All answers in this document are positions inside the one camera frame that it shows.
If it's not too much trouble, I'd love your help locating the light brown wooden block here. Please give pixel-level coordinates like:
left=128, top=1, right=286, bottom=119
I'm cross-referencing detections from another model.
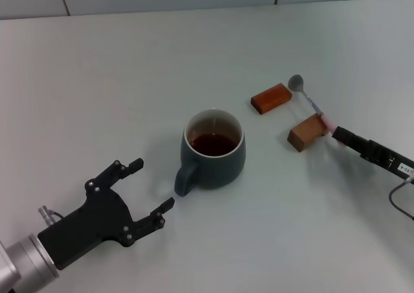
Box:
left=287, top=113, right=331, bottom=153

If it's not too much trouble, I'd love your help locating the dark brown coffee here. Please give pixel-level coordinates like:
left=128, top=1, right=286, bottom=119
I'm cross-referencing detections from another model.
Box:
left=190, top=133, right=239, bottom=157

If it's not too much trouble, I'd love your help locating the reddish wooden block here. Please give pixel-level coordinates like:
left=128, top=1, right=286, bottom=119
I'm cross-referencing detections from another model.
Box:
left=250, top=82, right=293, bottom=115

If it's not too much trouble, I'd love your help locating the pink handled metal spoon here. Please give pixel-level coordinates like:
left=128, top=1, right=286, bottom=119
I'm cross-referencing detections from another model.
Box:
left=287, top=74, right=345, bottom=149

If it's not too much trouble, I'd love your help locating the right gripper grey cable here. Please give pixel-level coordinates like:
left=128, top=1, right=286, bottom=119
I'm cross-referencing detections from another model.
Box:
left=388, top=172, right=414, bottom=222

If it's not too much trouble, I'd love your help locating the left gripper cable with plug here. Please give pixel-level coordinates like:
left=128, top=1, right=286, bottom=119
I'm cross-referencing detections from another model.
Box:
left=38, top=205, right=66, bottom=225

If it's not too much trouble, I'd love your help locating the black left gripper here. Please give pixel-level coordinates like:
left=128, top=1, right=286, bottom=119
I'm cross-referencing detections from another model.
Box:
left=37, top=157, right=176, bottom=271

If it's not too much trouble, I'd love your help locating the grey ceramic cup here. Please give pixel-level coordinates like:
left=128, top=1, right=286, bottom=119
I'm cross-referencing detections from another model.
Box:
left=173, top=108, right=246, bottom=197

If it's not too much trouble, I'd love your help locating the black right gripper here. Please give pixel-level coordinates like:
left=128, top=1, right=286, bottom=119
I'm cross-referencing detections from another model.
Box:
left=332, top=125, right=414, bottom=179

